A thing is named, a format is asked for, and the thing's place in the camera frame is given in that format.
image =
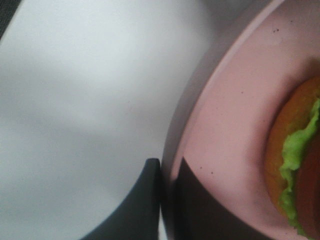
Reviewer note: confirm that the pink plate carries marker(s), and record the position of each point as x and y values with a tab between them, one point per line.
223	118

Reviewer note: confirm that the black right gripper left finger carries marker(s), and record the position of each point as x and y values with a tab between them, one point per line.
137	217

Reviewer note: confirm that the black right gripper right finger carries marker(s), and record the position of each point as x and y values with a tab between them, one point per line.
198	215

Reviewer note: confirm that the toy burger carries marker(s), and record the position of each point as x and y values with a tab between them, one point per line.
292	160

